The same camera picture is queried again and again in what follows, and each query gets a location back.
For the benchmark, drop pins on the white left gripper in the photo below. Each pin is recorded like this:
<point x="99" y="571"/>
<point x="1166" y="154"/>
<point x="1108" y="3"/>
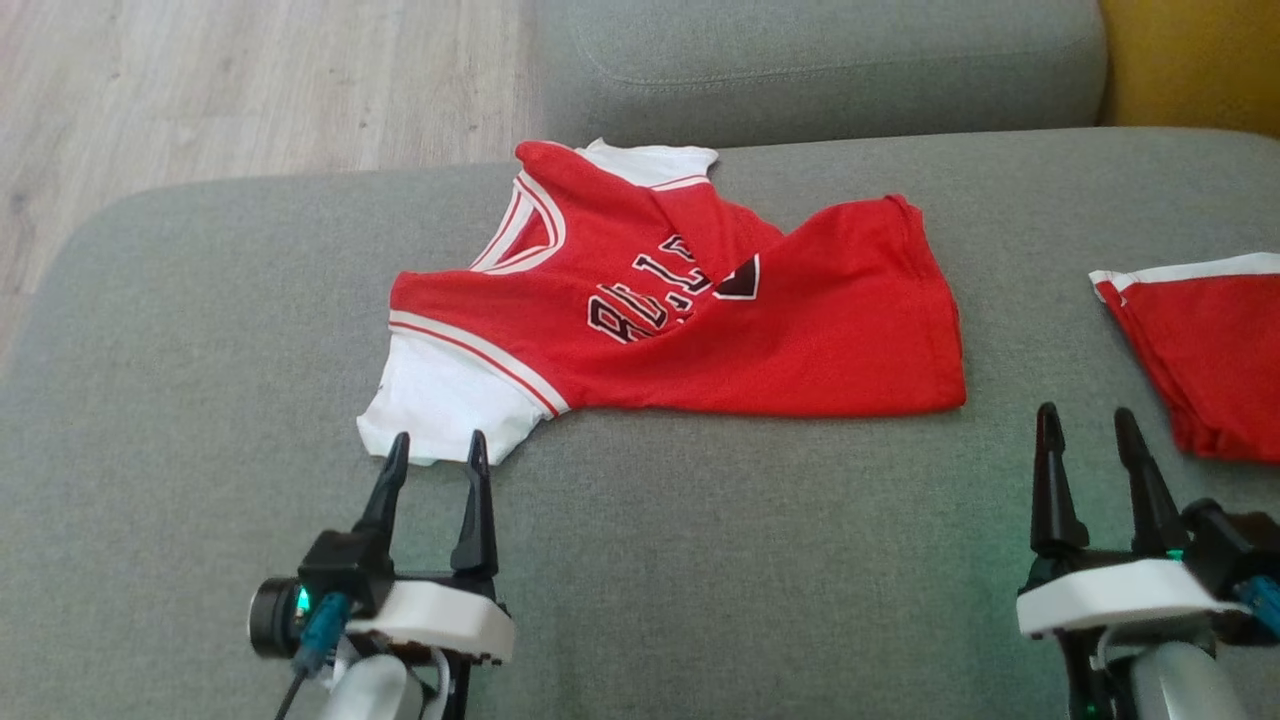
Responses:
<point x="440" y="615"/>

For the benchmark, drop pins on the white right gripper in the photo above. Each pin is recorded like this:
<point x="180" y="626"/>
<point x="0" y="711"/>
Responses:
<point x="1120" y="595"/>

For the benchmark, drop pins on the red shorts with white stripe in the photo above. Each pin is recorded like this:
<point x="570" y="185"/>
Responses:
<point x="1210" y="360"/>

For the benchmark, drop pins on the red and white basketball jersey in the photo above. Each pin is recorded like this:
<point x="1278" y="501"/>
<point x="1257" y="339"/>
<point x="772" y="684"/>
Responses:
<point x="800" y="330"/>

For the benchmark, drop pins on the grey-green sofa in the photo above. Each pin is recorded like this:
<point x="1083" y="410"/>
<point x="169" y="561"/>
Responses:
<point x="700" y="560"/>

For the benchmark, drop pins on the mustard yellow cushion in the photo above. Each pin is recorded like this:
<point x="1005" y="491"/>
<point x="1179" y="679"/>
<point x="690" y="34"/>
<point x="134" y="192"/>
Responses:
<point x="1190" y="60"/>

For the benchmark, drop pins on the grey fabric sofa back cushion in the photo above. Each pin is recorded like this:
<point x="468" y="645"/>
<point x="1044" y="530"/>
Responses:
<point x="820" y="70"/>

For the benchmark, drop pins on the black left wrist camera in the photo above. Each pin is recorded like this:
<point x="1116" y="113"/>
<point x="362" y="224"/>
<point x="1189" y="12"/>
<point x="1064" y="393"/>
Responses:
<point x="320" y="590"/>

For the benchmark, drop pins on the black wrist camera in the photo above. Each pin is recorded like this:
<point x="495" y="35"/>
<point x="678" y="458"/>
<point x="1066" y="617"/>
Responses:
<point x="1235" y="560"/>
<point x="320" y="590"/>

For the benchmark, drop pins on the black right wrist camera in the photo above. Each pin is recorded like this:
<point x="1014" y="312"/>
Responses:
<point x="1235" y="560"/>

